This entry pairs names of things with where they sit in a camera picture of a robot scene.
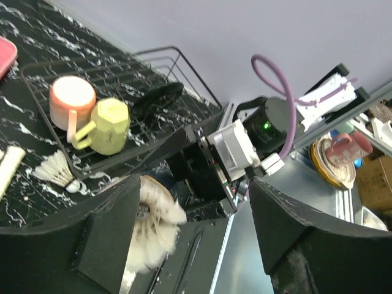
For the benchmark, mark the pink floral cup background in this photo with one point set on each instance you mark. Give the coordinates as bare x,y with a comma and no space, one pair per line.
346,148

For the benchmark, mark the pink mug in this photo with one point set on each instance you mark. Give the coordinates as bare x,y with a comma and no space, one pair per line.
71,101

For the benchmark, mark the white shuttlecock large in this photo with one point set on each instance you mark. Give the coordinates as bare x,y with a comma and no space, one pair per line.
152,240

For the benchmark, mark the cardboard box background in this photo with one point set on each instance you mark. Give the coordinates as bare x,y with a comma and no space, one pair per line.
373,181

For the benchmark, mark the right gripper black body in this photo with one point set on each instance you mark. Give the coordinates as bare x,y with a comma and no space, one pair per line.
193,163

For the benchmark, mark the black base frame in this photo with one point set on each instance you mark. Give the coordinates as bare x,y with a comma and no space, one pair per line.
193,268

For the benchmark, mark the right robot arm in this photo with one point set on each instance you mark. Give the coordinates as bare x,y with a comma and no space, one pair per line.
254,138

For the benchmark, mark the pink racket white grip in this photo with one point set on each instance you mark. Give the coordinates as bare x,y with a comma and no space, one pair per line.
9,164

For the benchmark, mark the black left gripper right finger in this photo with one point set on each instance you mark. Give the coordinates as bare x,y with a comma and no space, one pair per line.
305,250

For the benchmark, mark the black object in rack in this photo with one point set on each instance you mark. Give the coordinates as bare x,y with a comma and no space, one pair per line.
159,97

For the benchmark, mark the black wire rack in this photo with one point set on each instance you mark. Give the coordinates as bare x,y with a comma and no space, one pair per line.
128,76

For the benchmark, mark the yellow-green mug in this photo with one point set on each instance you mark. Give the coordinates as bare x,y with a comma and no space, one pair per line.
106,132

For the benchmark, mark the stacked plates background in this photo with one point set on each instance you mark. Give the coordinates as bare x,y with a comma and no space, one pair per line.
341,177

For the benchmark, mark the black shuttlecock tube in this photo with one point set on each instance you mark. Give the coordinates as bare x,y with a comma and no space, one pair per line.
158,197

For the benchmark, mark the pink racket bag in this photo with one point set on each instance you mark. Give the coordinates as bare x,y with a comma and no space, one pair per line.
8,55

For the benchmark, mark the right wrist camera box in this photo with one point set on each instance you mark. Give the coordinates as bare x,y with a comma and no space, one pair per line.
235,149

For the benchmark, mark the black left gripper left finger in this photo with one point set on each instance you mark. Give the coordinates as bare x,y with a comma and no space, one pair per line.
81,249

